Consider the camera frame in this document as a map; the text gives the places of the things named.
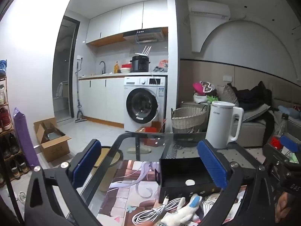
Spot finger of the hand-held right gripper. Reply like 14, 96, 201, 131
262, 135, 301, 170

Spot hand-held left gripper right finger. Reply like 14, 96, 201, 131
197, 139, 280, 226

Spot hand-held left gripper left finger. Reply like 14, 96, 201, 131
25, 138, 104, 226

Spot black storage box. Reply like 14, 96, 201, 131
159, 157, 224, 204

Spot white plush toy blue ears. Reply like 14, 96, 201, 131
161, 194, 203, 226

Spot white cable bundle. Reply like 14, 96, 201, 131
203, 192, 224, 217
132, 196, 186, 226

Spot person's right hand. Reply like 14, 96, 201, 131
275, 190, 301, 224

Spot small red item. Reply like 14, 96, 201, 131
270, 137, 283, 150

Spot beige trash bin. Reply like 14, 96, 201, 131
94, 146, 124, 192

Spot blue cushion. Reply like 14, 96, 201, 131
279, 105, 301, 118

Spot cardboard box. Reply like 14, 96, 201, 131
33, 117, 71, 162

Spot white electric kettle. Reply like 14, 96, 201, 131
205, 101, 245, 149

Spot grey sofa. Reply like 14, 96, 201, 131
235, 104, 301, 146

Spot mop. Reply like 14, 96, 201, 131
75, 62, 88, 123

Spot wicker basket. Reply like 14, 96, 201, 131
171, 107, 208, 134

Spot printed anime mat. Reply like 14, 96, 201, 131
97, 160, 247, 226

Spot beige slipper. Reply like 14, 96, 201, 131
127, 146, 153, 154

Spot black clothing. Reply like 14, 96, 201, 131
232, 81, 273, 111

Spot white lower cabinets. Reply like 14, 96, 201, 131
78, 76, 125, 129

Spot white cabinets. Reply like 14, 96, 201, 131
78, 76, 125, 129
86, 0, 168, 44

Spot red box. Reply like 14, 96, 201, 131
143, 127, 157, 146

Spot purple rolled mat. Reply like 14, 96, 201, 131
13, 108, 40, 170

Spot grey striped pillow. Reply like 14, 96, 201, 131
220, 85, 239, 107

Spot pink plush toy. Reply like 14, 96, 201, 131
193, 81, 215, 97

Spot white washing machine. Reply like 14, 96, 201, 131
124, 76, 167, 132

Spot shoe rack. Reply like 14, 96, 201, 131
0, 60, 31, 186

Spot red shoes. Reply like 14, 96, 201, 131
0, 107, 13, 131

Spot pink snack bag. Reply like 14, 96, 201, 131
154, 60, 168, 72

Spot dark framed door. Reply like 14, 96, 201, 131
53, 15, 80, 123

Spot black pressure cooker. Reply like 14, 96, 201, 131
130, 56, 151, 73

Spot white router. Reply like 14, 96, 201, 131
135, 45, 151, 58

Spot range hood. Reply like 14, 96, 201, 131
123, 27, 165, 43

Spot white upper cabinets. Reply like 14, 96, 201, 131
86, 0, 168, 44

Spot white air conditioner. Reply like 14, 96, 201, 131
187, 0, 230, 20

